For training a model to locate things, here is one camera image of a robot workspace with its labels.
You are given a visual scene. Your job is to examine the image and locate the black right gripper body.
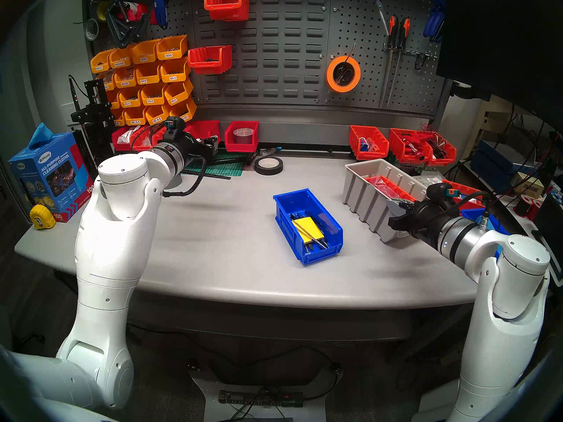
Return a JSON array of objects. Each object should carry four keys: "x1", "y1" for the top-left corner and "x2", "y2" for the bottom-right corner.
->
[{"x1": 401, "y1": 200, "x2": 446, "y2": 247}]

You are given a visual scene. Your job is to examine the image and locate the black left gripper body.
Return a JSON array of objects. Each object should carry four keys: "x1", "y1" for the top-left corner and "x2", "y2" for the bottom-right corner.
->
[{"x1": 184, "y1": 133, "x2": 207, "y2": 161}]

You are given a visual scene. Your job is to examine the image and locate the orange bin holding plastic bag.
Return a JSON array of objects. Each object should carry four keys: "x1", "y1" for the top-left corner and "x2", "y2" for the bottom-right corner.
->
[{"x1": 365, "y1": 175, "x2": 417, "y2": 205}]

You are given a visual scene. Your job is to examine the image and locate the clear bag of red parts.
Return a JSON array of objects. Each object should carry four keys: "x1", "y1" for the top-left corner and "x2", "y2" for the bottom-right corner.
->
[{"x1": 369, "y1": 177, "x2": 403, "y2": 200}]

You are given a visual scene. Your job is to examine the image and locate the red bin holding tape roll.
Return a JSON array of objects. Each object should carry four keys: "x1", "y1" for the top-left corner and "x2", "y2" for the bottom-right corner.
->
[{"x1": 224, "y1": 120, "x2": 260, "y2": 153}]

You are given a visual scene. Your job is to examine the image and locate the large grey storage bin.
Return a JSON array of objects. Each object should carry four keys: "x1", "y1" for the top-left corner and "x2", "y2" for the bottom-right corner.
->
[{"x1": 343, "y1": 159, "x2": 429, "y2": 243}]

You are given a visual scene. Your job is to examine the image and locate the metal tweezers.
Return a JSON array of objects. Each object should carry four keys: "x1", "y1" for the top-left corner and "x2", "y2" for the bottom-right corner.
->
[{"x1": 303, "y1": 230, "x2": 329, "y2": 250}]

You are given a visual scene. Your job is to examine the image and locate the yellow sticky note pad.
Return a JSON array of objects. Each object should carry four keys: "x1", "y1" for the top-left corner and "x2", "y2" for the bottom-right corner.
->
[{"x1": 293, "y1": 217, "x2": 325, "y2": 242}]

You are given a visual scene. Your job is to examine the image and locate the large blue storage bin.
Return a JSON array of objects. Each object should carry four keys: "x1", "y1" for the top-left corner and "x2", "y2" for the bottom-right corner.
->
[{"x1": 273, "y1": 188, "x2": 344, "y2": 266}]

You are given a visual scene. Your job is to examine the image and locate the red bin with card pack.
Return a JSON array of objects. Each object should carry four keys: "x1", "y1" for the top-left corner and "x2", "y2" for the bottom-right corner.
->
[{"x1": 185, "y1": 120, "x2": 220, "y2": 140}]

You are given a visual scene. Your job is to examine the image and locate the long black plastic strip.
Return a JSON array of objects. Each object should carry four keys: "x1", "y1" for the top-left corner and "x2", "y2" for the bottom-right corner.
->
[{"x1": 184, "y1": 170, "x2": 232, "y2": 180}]

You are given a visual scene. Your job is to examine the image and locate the green cutting mat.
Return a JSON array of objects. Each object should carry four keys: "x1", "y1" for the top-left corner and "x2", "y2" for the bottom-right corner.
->
[{"x1": 194, "y1": 149, "x2": 251, "y2": 177}]

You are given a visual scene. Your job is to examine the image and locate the yellow bin labelled M4-0.7 HEX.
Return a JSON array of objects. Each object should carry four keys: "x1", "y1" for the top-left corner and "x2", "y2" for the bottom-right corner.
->
[{"x1": 169, "y1": 98, "x2": 197, "y2": 124}]

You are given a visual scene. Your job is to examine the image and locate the blue bin holding cloth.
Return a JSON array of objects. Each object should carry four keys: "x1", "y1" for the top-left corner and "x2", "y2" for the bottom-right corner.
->
[{"x1": 460, "y1": 207, "x2": 513, "y2": 261}]

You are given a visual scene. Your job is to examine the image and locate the yellow bin labelled M2.5-5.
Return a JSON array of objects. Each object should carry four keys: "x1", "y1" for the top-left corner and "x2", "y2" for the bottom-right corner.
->
[{"x1": 144, "y1": 104, "x2": 171, "y2": 127}]

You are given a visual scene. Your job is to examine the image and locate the black tape roll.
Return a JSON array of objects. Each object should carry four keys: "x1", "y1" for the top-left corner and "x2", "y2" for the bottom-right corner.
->
[{"x1": 255, "y1": 156, "x2": 284, "y2": 176}]

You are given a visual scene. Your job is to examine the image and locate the orange bin with blue card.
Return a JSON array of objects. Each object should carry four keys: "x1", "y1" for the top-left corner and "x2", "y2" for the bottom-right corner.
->
[{"x1": 441, "y1": 178, "x2": 485, "y2": 211}]

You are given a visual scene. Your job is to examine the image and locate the yellow bin labelled M3-6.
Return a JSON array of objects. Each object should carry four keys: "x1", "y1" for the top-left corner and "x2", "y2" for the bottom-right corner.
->
[{"x1": 164, "y1": 79, "x2": 194, "y2": 106}]

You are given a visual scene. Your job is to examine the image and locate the red bin with clear bag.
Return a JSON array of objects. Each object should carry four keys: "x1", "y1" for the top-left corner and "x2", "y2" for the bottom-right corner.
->
[{"x1": 130, "y1": 125, "x2": 157, "y2": 154}]

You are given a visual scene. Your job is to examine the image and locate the yellow bin labelled M3-8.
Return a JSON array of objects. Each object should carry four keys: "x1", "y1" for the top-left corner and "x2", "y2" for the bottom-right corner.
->
[{"x1": 140, "y1": 83, "x2": 168, "y2": 107}]

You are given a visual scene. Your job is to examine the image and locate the yellow bin labelled M2.5-6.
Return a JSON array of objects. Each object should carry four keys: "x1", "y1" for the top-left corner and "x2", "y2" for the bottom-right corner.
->
[{"x1": 123, "y1": 106, "x2": 147, "y2": 127}]

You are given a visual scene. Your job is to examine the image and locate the orange bin with glue bottles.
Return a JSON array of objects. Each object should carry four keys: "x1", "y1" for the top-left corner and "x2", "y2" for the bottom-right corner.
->
[{"x1": 350, "y1": 125, "x2": 390, "y2": 161}]

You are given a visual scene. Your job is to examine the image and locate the red bin with white bag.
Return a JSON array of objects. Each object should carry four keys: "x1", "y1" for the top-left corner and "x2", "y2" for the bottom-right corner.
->
[{"x1": 111, "y1": 127, "x2": 132, "y2": 152}]

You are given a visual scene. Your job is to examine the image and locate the yellow bin labelled M3-4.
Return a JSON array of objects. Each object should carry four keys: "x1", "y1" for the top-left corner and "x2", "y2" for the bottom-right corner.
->
[{"x1": 160, "y1": 57, "x2": 192, "y2": 84}]

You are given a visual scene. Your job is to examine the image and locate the yellow bin labelled M3-12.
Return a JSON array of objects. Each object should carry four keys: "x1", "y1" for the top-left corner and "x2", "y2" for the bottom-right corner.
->
[{"x1": 118, "y1": 87, "x2": 142, "y2": 109}]

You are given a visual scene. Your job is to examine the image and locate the yellow bin labelled M4-6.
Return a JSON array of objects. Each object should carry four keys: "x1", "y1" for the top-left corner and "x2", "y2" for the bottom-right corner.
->
[{"x1": 134, "y1": 62, "x2": 163, "y2": 86}]

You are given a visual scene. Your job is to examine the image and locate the dark blue storage crate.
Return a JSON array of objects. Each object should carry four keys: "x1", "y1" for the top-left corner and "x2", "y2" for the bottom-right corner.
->
[{"x1": 470, "y1": 140, "x2": 513, "y2": 184}]

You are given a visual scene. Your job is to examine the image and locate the yellow bin labelled M4X4X6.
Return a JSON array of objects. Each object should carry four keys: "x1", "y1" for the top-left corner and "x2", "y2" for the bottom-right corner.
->
[{"x1": 113, "y1": 66, "x2": 138, "y2": 89}]

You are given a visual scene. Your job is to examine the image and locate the yellow bin labelled M3X6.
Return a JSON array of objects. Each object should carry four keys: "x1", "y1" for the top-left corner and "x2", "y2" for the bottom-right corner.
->
[{"x1": 155, "y1": 35, "x2": 189, "y2": 60}]

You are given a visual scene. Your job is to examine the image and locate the red thread spool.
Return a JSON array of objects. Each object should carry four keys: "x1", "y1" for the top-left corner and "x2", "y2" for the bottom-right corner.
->
[{"x1": 514, "y1": 194, "x2": 544, "y2": 222}]

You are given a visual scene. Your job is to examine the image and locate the black metal stand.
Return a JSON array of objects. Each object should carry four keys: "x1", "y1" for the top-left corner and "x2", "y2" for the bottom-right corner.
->
[{"x1": 70, "y1": 78, "x2": 119, "y2": 182}]

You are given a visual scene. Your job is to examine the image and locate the grey pegboard with hand tools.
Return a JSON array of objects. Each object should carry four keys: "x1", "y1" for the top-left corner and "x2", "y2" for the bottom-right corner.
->
[{"x1": 323, "y1": 0, "x2": 449, "y2": 116}]

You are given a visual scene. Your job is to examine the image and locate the small cardboard box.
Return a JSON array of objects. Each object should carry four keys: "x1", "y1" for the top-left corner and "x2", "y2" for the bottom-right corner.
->
[{"x1": 512, "y1": 171, "x2": 546, "y2": 197}]

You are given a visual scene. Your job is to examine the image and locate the yellow bin labelled M3X8 BAD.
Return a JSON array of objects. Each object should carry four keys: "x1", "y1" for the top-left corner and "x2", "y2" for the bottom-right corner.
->
[{"x1": 109, "y1": 44, "x2": 136, "y2": 69}]

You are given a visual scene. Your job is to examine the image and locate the grey pegboard with yellow bins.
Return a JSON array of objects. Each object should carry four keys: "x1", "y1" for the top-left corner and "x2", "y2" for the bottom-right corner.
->
[{"x1": 83, "y1": 0, "x2": 198, "y2": 118}]

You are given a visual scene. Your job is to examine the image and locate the orange masking tape roll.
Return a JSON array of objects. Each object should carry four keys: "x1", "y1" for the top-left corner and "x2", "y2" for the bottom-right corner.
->
[{"x1": 326, "y1": 55, "x2": 362, "y2": 93}]

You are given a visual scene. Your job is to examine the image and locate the blue cleaning cloths box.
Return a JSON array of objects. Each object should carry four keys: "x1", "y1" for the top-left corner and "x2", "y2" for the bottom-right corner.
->
[{"x1": 9, "y1": 132, "x2": 95, "y2": 224}]

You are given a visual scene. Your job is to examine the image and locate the metal hook rack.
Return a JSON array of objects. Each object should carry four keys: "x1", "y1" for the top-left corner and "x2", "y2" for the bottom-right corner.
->
[{"x1": 384, "y1": 43, "x2": 439, "y2": 61}]

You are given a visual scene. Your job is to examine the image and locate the blue cloth in box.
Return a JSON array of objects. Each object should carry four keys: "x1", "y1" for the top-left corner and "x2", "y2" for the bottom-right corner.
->
[{"x1": 29, "y1": 122, "x2": 54, "y2": 150}]

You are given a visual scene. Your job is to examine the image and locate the yellow tape measure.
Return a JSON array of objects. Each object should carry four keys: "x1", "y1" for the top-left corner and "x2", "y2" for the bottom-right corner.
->
[{"x1": 29, "y1": 204, "x2": 57, "y2": 230}]

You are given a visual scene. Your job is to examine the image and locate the blue spring clamps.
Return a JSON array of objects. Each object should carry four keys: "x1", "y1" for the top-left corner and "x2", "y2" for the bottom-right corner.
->
[{"x1": 423, "y1": 0, "x2": 447, "y2": 44}]

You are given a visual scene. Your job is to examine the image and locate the black monitor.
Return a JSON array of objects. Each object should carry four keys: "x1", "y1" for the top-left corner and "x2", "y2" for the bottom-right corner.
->
[{"x1": 435, "y1": 0, "x2": 563, "y2": 131}]

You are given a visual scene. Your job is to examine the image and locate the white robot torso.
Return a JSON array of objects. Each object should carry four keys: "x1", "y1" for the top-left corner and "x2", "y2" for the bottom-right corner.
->
[{"x1": 413, "y1": 351, "x2": 563, "y2": 422}]

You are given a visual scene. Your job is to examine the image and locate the black power strip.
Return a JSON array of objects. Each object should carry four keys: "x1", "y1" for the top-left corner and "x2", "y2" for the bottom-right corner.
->
[{"x1": 219, "y1": 389, "x2": 304, "y2": 407}]

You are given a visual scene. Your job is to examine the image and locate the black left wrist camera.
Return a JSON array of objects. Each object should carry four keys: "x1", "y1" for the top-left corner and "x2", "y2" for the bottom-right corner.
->
[{"x1": 164, "y1": 116, "x2": 187, "y2": 141}]

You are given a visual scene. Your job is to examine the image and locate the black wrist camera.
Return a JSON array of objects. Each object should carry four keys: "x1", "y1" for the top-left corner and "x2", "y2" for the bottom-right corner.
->
[
  {"x1": 164, "y1": 116, "x2": 187, "y2": 141},
  {"x1": 426, "y1": 182, "x2": 459, "y2": 207}
]

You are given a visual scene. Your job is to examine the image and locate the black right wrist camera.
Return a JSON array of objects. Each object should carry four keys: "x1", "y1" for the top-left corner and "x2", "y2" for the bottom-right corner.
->
[{"x1": 426, "y1": 182, "x2": 459, "y2": 207}]

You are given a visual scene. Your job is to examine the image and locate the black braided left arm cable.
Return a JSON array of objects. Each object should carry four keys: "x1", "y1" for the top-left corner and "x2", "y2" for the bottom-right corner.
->
[{"x1": 162, "y1": 156, "x2": 207, "y2": 197}]

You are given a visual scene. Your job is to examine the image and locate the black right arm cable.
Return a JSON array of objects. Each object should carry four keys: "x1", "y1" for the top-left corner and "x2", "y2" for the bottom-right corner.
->
[{"x1": 455, "y1": 189, "x2": 495, "y2": 226}]

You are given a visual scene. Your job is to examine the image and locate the red handled pliers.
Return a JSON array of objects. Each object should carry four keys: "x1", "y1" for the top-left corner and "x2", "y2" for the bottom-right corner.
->
[{"x1": 401, "y1": 132, "x2": 435, "y2": 146}]

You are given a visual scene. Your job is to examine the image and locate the orange wall bin with contents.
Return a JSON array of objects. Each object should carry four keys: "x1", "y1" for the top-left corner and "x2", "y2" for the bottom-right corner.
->
[{"x1": 188, "y1": 45, "x2": 233, "y2": 75}]

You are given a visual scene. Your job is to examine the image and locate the grey louvered wall panel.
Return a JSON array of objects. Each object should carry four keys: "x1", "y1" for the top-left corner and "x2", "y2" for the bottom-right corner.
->
[{"x1": 191, "y1": 0, "x2": 333, "y2": 109}]

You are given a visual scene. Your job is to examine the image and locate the empty orange wall bin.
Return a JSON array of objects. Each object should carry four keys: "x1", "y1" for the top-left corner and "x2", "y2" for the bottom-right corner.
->
[{"x1": 204, "y1": 0, "x2": 250, "y2": 22}]

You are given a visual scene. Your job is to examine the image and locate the black probe with cable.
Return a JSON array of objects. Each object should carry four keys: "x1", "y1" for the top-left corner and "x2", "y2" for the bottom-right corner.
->
[{"x1": 68, "y1": 74, "x2": 84, "y2": 114}]

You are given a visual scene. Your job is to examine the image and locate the metal wire peg hook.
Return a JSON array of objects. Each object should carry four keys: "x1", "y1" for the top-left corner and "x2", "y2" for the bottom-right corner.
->
[{"x1": 337, "y1": 43, "x2": 358, "y2": 84}]

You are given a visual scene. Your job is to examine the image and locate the round file orange handle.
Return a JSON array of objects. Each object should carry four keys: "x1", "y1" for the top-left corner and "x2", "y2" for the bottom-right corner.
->
[{"x1": 386, "y1": 18, "x2": 411, "y2": 106}]

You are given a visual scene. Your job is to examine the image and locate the flat file orange handle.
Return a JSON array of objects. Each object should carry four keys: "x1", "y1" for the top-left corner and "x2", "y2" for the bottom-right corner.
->
[{"x1": 379, "y1": 15, "x2": 398, "y2": 107}]

